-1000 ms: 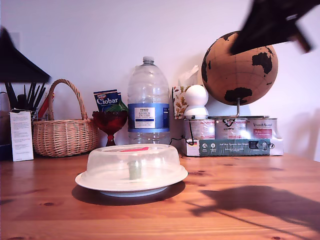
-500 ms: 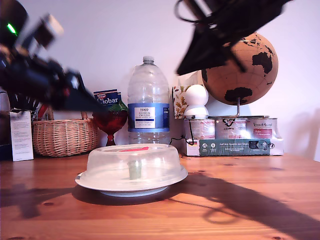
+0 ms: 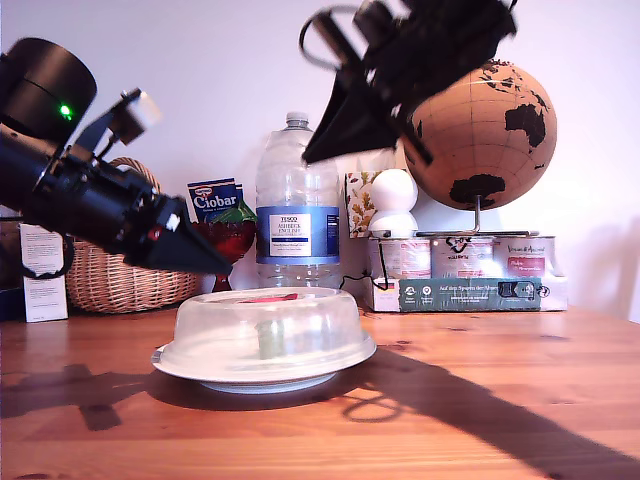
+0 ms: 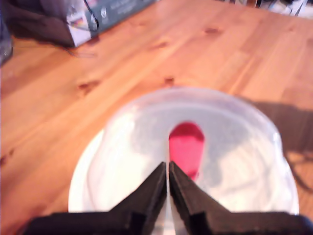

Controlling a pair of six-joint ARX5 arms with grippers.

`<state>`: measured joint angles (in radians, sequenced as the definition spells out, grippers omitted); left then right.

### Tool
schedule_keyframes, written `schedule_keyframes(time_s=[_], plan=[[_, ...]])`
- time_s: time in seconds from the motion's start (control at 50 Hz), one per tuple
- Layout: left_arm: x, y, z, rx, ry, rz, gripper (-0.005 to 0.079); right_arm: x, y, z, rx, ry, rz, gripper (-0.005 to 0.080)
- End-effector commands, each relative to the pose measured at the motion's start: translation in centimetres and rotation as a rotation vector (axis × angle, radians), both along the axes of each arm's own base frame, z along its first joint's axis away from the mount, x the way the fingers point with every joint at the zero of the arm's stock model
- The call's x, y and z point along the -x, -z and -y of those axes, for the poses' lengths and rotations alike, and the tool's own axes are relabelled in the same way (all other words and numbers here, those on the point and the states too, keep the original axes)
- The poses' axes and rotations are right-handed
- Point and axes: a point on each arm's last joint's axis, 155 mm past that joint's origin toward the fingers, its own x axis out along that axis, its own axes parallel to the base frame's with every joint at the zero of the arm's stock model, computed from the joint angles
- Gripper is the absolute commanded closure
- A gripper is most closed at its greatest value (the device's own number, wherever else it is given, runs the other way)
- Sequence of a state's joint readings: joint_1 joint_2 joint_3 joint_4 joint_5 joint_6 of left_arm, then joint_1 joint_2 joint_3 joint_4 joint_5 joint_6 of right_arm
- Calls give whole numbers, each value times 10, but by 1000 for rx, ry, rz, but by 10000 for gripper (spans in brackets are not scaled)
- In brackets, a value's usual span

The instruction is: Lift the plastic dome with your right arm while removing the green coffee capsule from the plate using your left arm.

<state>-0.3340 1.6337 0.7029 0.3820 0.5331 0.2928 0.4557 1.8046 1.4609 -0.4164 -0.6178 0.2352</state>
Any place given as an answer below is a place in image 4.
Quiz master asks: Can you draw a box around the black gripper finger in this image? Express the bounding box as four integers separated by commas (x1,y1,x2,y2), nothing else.
107,161,168,235
168,161,232,235

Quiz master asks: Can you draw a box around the clear plastic dome red handle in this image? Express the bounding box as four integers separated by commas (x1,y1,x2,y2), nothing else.
101,88,286,214

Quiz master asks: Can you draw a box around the white plate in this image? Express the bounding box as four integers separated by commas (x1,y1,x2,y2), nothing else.
68,128,300,216

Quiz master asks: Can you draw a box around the black camera cable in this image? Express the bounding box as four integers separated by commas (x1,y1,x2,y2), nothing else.
83,0,100,31

